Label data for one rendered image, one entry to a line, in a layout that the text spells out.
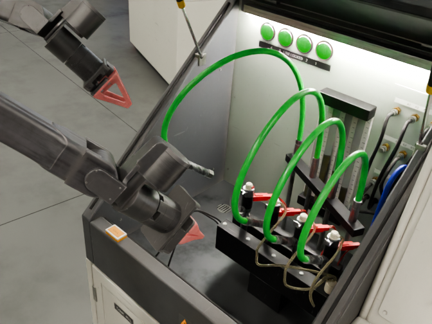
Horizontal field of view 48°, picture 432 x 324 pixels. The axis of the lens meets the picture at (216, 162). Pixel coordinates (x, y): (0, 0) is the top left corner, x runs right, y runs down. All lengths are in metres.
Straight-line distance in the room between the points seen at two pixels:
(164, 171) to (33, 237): 2.09
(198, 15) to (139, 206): 3.27
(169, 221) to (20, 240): 2.03
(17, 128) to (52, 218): 2.19
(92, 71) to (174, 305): 0.55
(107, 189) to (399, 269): 0.61
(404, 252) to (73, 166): 0.65
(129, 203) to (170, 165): 0.08
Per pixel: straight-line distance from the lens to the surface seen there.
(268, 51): 1.11
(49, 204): 2.96
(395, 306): 1.07
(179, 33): 3.90
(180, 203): 0.80
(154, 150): 0.71
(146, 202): 0.73
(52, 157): 0.69
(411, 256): 1.02
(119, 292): 1.36
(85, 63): 1.03
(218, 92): 1.45
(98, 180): 0.69
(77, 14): 1.03
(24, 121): 0.68
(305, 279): 1.14
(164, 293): 1.16
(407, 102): 1.20
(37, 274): 2.55
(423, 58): 1.13
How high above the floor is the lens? 1.79
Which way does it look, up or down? 33 degrees down
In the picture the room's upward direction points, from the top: 4 degrees clockwise
